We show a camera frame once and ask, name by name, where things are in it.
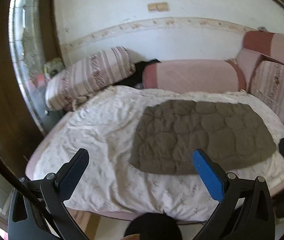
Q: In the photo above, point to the beige wall switch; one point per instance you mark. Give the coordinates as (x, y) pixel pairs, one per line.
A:
(158, 7)

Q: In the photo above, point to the small grey object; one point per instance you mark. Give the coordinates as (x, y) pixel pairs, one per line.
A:
(262, 28)

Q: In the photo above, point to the stained glass door panel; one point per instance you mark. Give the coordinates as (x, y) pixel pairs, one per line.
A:
(24, 42)

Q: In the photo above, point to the person's dark trouser leg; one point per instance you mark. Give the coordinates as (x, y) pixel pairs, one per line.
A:
(154, 227)

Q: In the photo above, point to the white floral blanket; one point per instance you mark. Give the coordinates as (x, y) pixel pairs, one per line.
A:
(94, 135)

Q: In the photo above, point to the black cloth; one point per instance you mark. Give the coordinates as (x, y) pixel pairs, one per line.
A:
(144, 66)

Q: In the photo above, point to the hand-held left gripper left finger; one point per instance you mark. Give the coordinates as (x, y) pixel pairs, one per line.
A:
(74, 170)

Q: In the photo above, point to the pink bolster cushion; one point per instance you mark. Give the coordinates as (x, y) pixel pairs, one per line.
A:
(194, 75)

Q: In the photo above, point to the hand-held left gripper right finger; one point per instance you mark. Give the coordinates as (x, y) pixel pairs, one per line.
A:
(207, 177)

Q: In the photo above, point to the striped floral back cushion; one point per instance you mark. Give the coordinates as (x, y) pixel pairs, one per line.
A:
(279, 85)

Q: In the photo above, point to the striped floral pillow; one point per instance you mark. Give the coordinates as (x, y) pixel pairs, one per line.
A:
(89, 75)

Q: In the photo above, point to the olive green hooded puffer jacket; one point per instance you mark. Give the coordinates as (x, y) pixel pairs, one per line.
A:
(194, 135)

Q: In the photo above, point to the pink mattress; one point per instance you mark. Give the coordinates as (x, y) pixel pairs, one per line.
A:
(30, 167)

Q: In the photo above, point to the floral patterned bag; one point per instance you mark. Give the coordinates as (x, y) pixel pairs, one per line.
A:
(53, 66)

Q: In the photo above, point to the pink backrest cushion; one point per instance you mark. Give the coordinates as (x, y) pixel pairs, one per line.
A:
(282, 45)

